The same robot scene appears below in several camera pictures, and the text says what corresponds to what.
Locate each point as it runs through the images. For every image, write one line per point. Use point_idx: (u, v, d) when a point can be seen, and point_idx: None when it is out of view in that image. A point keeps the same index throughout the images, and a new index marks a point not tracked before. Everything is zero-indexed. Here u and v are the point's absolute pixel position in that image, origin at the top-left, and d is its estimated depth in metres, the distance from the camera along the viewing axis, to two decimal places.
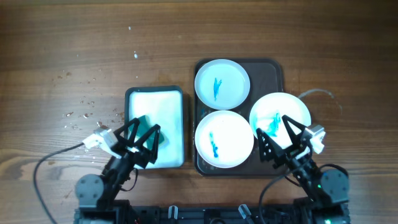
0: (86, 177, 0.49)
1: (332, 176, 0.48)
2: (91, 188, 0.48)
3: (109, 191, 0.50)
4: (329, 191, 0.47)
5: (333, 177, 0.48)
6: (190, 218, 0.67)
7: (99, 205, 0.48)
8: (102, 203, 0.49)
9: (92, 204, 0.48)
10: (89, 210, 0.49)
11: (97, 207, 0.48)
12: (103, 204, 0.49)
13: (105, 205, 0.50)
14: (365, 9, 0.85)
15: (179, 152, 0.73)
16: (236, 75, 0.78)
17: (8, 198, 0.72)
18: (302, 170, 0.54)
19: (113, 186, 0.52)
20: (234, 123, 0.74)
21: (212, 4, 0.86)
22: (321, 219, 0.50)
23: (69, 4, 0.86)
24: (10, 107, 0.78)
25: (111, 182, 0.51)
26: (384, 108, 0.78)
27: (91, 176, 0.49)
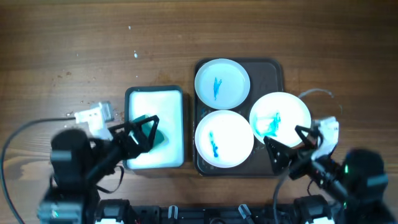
0: (69, 130, 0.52)
1: (356, 156, 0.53)
2: (67, 142, 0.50)
3: (86, 162, 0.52)
4: (362, 173, 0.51)
5: (358, 157, 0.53)
6: (190, 218, 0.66)
7: (73, 165, 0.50)
8: (75, 168, 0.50)
9: (66, 157, 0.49)
10: (62, 162, 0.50)
11: (69, 166, 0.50)
12: (79, 172, 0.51)
13: (77, 172, 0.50)
14: (366, 9, 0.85)
15: (179, 152, 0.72)
16: (236, 74, 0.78)
17: (8, 197, 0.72)
18: (321, 166, 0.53)
19: (96, 165, 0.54)
20: (234, 123, 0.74)
21: (212, 3, 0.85)
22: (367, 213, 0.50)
23: (68, 4, 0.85)
24: (10, 107, 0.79)
25: (94, 158, 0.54)
26: (385, 108, 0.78)
27: (76, 129, 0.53)
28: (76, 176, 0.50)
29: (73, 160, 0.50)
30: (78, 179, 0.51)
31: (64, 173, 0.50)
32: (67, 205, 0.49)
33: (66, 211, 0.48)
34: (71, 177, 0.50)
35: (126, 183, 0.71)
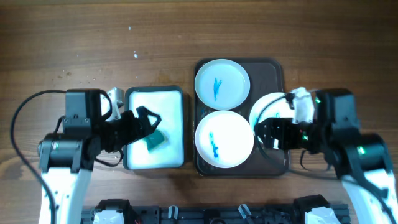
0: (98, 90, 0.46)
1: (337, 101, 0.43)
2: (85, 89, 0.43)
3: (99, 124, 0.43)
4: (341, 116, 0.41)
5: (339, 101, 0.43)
6: (190, 218, 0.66)
7: (89, 112, 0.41)
8: (89, 114, 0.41)
9: (79, 96, 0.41)
10: (73, 102, 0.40)
11: (83, 111, 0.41)
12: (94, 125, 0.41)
13: (89, 117, 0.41)
14: (365, 9, 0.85)
15: (179, 152, 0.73)
16: (236, 75, 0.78)
17: (8, 198, 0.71)
18: (316, 109, 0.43)
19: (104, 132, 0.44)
20: (234, 123, 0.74)
21: (212, 4, 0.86)
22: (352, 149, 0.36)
23: (68, 4, 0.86)
24: (10, 107, 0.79)
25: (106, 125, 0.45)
26: (384, 108, 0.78)
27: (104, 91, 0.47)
28: (85, 122, 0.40)
29: (86, 107, 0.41)
30: (87, 125, 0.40)
31: (73, 117, 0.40)
32: (64, 145, 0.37)
33: (64, 155, 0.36)
34: (81, 121, 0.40)
35: (126, 183, 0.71)
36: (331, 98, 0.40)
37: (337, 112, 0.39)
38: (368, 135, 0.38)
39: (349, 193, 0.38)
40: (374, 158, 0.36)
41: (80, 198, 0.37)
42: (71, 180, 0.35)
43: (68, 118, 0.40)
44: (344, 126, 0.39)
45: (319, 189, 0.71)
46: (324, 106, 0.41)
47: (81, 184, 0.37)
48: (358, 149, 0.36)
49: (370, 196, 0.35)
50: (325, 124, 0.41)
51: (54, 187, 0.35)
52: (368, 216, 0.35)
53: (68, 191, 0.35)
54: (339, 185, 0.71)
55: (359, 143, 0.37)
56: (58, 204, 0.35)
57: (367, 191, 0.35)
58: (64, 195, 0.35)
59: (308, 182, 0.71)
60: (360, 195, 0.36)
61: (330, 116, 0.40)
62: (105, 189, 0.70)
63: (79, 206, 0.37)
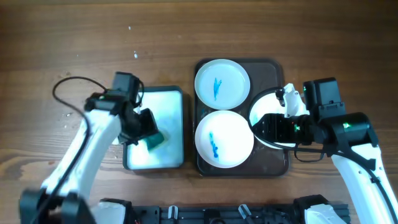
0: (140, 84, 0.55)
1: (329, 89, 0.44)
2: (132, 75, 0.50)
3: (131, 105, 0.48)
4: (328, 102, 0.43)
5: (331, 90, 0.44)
6: (190, 218, 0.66)
7: (130, 89, 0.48)
8: (130, 93, 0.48)
9: (127, 78, 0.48)
10: (120, 80, 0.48)
11: (126, 88, 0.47)
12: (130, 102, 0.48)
13: (130, 95, 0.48)
14: (365, 9, 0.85)
15: (178, 152, 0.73)
16: (236, 75, 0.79)
17: (8, 198, 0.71)
18: (304, 98, 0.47)
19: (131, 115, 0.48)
20: (234, 123, 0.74)
21: (212, 4, 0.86)
22: (338, 124, 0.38)
23: (68, 4, 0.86)
24: (10, 107, 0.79)
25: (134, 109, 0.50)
26: (384, 108, 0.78)
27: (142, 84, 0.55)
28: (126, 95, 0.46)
29: (131, 88, 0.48)
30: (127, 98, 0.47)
31: (117, 90, 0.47)
32: (106, 102, 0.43)
33: (105, 107, 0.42)
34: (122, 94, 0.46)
35: (126, 183, 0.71)
36: (317, 84, 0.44)
37: (324, 96, 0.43)
38: (355, 115, 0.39)
39: (339, 167, 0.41)
40: (360, 134, 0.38)
41: (107, 137, 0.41)
42: (105, 119, 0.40)
43: (113, 90, 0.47)
44: (329, 109, 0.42)
45: (319, 189, 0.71)
46: (311, 93, 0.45)
47: (112, 127, 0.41)
48: (343, 124, 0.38)
49: (359, 168, 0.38)
50: (313, 107, 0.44)
51: (92, 119, 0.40)
52: (359, 187, 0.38)
53: (103, 124, 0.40)
54: (339, 185, 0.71)
55: (344, 118, 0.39)
56: (92, 132, 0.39)
57: (355, 162, 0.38)
58: (97, 129, 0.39)
59: (308, 182, 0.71)
60: (350, 168, 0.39)
61: (317, 101, 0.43)
62: (105, 189, 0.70)
63: (104, 147, 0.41)
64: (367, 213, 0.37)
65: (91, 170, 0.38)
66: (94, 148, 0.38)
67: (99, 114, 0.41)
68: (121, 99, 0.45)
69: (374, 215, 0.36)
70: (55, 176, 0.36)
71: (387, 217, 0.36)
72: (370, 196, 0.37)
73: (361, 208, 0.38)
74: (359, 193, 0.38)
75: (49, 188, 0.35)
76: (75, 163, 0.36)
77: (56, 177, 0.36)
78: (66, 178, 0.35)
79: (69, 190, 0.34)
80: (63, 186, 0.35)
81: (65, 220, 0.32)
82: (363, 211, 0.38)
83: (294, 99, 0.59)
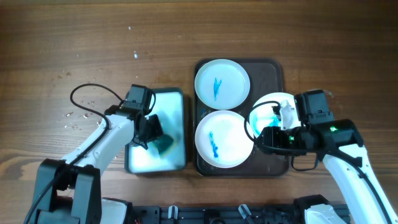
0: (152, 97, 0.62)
1: (314, 101, 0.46)
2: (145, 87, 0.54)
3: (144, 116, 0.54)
4: (318, 112, 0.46)
5: (319, 101, 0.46)
6: (190, 218, 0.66)
7: (144, 101, 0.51)
8: (144, 104, 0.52)
9: (140, 91, 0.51)
10: (135, 92, 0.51)
11: (140, 100, 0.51)
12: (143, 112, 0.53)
13: (143, 106, 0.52)
14: (365, 9, 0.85)
15: (179, 155, 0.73)
16: (236, 76, 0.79)
17: (8, 198, 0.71)
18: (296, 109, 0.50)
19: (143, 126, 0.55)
20: (234, 123, 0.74)
21: (212, 4, 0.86)
22: (326, 129, 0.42)
23: (68, 4, 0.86)
24: (10, 107, 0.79)
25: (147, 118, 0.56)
26: (385, 108, 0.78)
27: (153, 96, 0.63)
28: (141, 107, 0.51)
29: (145, 99, 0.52)
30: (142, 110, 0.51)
31: (132, 102, 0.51)
32: (121, 115, 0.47)
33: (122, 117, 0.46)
34: (136, 105, 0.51)
35: (126, 183, 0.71)
36: (306, 96, 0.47)
37: (313, 107, 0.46)
38: (342, 121, 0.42)
39: (329, 168, 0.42)
40: (346, 136, 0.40)
41: (124, 138, 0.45)
42: (124, 122, 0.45)
43: (127, 102, 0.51)
44: (318, 118, 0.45)
45: (319, 189, 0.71)
46: (301, 104, 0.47)
47: (127, 129, 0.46)
48: (330, 127, 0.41)
49: (346, 165, 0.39)
50: (303, 117, 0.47)
51: (112, 121, 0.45)
52: (347, 184, 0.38)
53: (120, 124, 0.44)
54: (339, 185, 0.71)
55: (331, 124, 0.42)
56: (112, 127, 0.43)
57: (342, 160, 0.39)
58: (116, 126, 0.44)
59: (308, 182, 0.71)
60: (337, 165, 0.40)
61: (307, 110, 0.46)
62: (105, 189, 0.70)
63: (119, 145, 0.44)
64: (359, 208, 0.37)
65: (104, 158, 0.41)
66: (112, 138, 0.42)
67: (118, 119, 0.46)
68: (135, 111, 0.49)
69: (365, 210, 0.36)
70: (74, 153, 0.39)
71: (378, 211, 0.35)
72: (359, 191, 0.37)
73: (352, 205, 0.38)
74: (349, 190, 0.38)
75: (67, 160, 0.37)
76: (94, 146, 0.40)
77: (74, 154, 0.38)
78: (84, 156, 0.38)
79: (85, 164, 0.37)
80: (80, 162, 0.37)
81: (76, 190, 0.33)
82: (355, 210, 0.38)
83: (288, 110, 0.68)
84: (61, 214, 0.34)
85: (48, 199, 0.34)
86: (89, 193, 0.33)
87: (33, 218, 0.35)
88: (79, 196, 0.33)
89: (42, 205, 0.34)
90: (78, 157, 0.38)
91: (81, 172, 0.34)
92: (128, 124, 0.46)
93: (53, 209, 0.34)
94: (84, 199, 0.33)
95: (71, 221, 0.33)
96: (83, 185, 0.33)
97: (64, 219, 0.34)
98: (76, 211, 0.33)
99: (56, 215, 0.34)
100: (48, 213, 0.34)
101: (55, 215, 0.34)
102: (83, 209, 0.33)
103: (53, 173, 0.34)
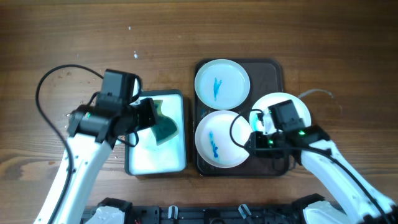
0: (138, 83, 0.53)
1: (285, 110, 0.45)
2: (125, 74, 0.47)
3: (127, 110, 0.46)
4: (290, 120, 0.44)
5: (290, 109, 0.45)
6: (190, 218, 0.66)
7: (123, 94, 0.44)
8: (124, 97, 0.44)
9: (117, 79, 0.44)
10: (112, 81, 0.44)
11: (117, 93, 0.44)
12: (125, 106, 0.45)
13: (124, 99, 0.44)
14: (365, 9, 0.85)
15: (179, 157, 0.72)
16: (236, 76, 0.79)
17: (8, 198, 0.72)
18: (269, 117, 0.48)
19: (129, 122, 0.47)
20: (234, 124, 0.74)
21: (212, 4, 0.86)
22: (296, 134, 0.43)
23: (68, 4, 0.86)
24: (10, 107, 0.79)
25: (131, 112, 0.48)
26: (384, 108, 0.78)
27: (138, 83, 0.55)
28: (120, 101, 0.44)
29: (123, 91, 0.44)
30: (121, 103, 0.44)
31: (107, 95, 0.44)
32: (95, 118, 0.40)
33: (94, 122, 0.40)
34: (113, 100, 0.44)
35: (126, 183, 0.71)
36: (278, 106, 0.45)
37: (285, 116, 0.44)
38: (311, 126, 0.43)
39: (305, 163, 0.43)
40: (316, 140, 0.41)
41: (95, 168, 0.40)
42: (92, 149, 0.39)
43: (102, 95, 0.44)
44: (291, 126, 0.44)
45: (319, 189, 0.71)
46: (275, 113, 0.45)
47: (102, 154, 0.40)
48: (300, 132, 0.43)
49: (318, 154, 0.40)
50: (277, 126, 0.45)
51: (75, 151, 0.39)
52: (324, 171, 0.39)
53: (87, 159, 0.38)
54: None
55: (302, 129, 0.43)
56: (76, 169, 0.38)
57: (313, 152, 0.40)
58: (82, 162, 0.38)
59: (308, 182, 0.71)
60: (311, 158, 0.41)
61: (279, 119, 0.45)
62: (105, 190, 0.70)
63: (92, 178, 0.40)
64: (341, 193, 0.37)
65: (76, 213, 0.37)
66: (81, 183, 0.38)
67: (93, 123, 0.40)
68: (111, 112, 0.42)
69: (346, 193, 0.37)
70: None
71: (356, 189, 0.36)
72: (335, 177, 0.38)
73: (335, 190, 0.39)
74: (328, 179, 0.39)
75: None
76: (56, 213, 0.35)
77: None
78: None
79: None
80: None
81: None
82: (339, 196, 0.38)
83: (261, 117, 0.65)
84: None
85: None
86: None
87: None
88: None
89: None
90: None
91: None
92: (100, 152, 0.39)
93: None
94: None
95: None
96: None
97: None
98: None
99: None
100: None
101: None
102: None
103: None
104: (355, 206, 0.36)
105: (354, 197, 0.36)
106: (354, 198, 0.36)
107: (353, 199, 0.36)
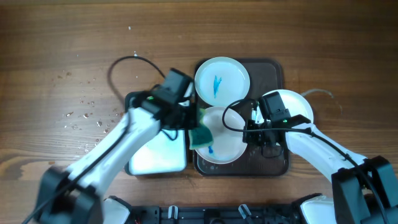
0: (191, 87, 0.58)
1: (273, 102, 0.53)
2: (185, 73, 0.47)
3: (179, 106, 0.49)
4: (277, 110, 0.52)
5: (277, 103, 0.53)
6: (190, 218, 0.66)
7: (179, 93, 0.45)
8: (179, 95, 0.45)
9: (177, 76, 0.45)
10: (171, 78, 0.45)
11: (174, 90, 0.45)
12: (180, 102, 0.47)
13: (178, 96, 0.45)
14: (366, 9, 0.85)
15: (179, 155, 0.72)
16: (236, 73, 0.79)
17: (8, 198, 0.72)
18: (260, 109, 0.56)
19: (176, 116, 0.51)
20: (231, 122, 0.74)
21: (212, 3, 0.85)
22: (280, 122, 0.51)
23: (68, 4, 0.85)
24: (10, 107, 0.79)
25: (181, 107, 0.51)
26: (384, 108, 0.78)
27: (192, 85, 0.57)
28: (174, 99, 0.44)
29: (180, 89, 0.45)
30: (175, 101, 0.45)
31: (167, 89, 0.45)
32: (148, 106, 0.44)
33: (148, 111, 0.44)
34: (169, 96, 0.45)
35: (126, 183, 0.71)
36: (266, 99, 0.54)
37: (272, 107, 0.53)
38: (295, 116, 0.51)
39: (293, 146, 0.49)
40: (297, 123, 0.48)
41: (142, 139, 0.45)
42: (146, 123, 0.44)
43: (162, 88, 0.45)
44: (277, 116, 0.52)
45: (319, 188, 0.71)
46: (262, 105, 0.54)
47: (147, 132, 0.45)
48: (283, 121, 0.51)
49: (298, 132, 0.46)
50: (265, 115, 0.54)
51: (134, 119, 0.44)
52: (303, 145, 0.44)
53: (141, 127, 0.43)
54: None
55: (286, 118, 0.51)
56: (131, 130, 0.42)
57: (292, 131, 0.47)
58: (134, 129, 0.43)
59: (308, 182, 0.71)
60: (293, 137, 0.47)
61: (268, 110, 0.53)
62: None
63: (135, 146, 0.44)
64: (320, 158, 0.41)
65: (116, 166, 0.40)
66: (127, 145, 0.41)
67: (146, 112, 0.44)
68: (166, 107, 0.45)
69: (323, 157, 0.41)
70: (84, 163, 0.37)
71: (331, 152, 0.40)
72: (312, 145, 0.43)
73: (316, 160, 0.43)
74: (308, 150, 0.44)
75: (74, 172, 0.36)
76: (107, 155, 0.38)
77: (85, 162, 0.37)
78: (92, 168, 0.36)
79: (91, 182, 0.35)
80: (87, 176, 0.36)
81: (76, 212, 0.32)
82: (321, 163, 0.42)
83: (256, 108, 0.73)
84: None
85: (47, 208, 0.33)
86: (86, 214, 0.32)
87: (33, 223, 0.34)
88: (77, 218, 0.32)
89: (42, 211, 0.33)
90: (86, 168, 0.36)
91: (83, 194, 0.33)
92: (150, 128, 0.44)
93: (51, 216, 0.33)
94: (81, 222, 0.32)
95: None
96: (81, 208, 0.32)
97: None
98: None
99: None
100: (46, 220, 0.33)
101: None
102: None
103: (56, 186, 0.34)
104: (333, 164, 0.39)
105: (330, 158, 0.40)
106: (330, 158, 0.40)
107: (329, 160, 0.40)
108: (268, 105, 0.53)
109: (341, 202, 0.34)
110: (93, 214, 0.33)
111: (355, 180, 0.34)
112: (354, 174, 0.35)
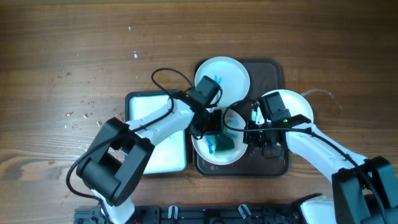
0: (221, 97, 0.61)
1: (274, 104, 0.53)
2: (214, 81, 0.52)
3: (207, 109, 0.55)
4: (277, 110, 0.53)
5: (278, 103, 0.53)
6: (190, 218, 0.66)
7: (209, 96, 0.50)
8: (209, 98, 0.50)
9: (209, 83, 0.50)
10: (204, 83, 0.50)
11: (206, 93, 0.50)
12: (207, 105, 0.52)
13: (208, 99, 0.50)
14: (366, 9, 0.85)
15: (180, 156, 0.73)
16: (236, 73, 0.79)
17: (8, 198, 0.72)
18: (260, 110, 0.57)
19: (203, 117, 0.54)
20: (231, 122, 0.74)
21: (212, 3, 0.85)
22: (280, 121, 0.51)
23: (68, 4, 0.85)
24: (10, 107, 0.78)
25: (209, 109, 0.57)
26: (384, 108, 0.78)
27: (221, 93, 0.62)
28: (205, 101, 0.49)
29: (211, 94, 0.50)
30: (204, 103, 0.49)
31: (199, 92, 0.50)
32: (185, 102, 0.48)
33: (186, 103, 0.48)
34: (201, 98, 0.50)
35: None
36: (266, 99, 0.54)
37: (272, 107, 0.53)
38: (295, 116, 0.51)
39: (292, 146, 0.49)
40: (298, 123, 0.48)
41: (180, 125, 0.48)
42: (186, 111, 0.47)
43: (195, 91, 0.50)
44: (277, 116, 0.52)
45: (319, 188, 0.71)
46: (263, 105, 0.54)
47: (185, 120, 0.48)
48: (284, 120, 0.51)
49: (298, 132, 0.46)
50: (265, 116, 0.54)
51: (177, 105, 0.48)
52: (304, 145, 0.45)
53: (183, 112, 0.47)
54: None
55: (287, 118, 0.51)
56: (175, 112, 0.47)
57: (292, 132, 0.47)
58: (178, 111, 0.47)
59: (308, 182, 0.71)
60: (293, 137, 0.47)
61: (268, 110, 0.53)
62: None
63: (173, 129, 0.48)
64: (321, 158, 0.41)
65: (161, 136, 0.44)
66: (173, 123, 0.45)
67: (183, 105, 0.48)
68: (199, 105, 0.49)
69: (324, 157, 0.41)
70: (137, 122, 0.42)
71: (331, 152, 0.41)
72: (312, 145, 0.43)
73: (317, 161, 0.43)
74: (308, 150, 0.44)
75: (131, 126, 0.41)
76: (155, 123, 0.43)
77: (137, 124, 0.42)
78: (145, 127, 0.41)
79: (144, 136, 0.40)
80: (141, 132, 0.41)
81: (129, 158, 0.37)
82: (320, 163, 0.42)
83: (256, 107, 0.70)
84: (102, 173, 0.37)
85: (101, 153, 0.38)
86: (137, 164, 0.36)
87: (82, 163, 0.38)
88: (129, 165, 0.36)
89: (95, 155, 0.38)
90: (140, 126, 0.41)
91: (138, 145, 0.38)
92: (188, 117, 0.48)
93: (101, 163, 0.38)
94: (129, 171, 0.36)
95: (112, 181, 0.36)
96: (135, 156, 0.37)
97: (107, 175, 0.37)
98: (122, 173, 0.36)
99: (97, 172, 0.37)
100: (95, 165, 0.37)
101: (101, 168, 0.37)
102: (129, 172, 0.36)
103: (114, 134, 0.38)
104: (333, 165, 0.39)
105: (330, 158, 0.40)
106: (330, 158, 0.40)
107: (329, 160, 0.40)
108: (268, 106, 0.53)
109: (342, 202, 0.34)
110: (140, 168, 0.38)
111: (355, 180, 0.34)
112: (354, 174, 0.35)
